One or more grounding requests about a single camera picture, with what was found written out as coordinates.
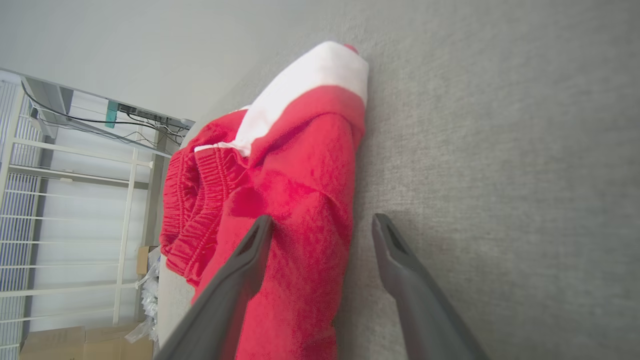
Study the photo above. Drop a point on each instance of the small cardboard box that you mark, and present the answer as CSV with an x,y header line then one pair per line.
x,y
144,260

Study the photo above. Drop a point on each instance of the clear plastic bags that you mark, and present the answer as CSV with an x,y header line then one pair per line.
x,y
150,300

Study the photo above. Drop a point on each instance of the teal bracket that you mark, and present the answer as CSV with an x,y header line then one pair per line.
x,y
111,114

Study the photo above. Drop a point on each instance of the red shorts with white stripe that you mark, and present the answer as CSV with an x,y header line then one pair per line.
x,y
300,200

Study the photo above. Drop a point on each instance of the large cardboard box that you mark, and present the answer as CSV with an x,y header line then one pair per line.
x,y
60,345

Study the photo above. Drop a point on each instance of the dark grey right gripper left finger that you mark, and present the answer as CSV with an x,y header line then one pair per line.
x,y
220,315

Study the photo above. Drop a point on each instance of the black power strip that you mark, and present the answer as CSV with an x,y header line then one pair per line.
x,y
150,116

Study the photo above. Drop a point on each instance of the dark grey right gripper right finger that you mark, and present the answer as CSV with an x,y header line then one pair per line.
x,y
425,320

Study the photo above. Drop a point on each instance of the white metal shelf rack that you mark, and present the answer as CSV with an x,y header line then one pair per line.
x,y
126,225

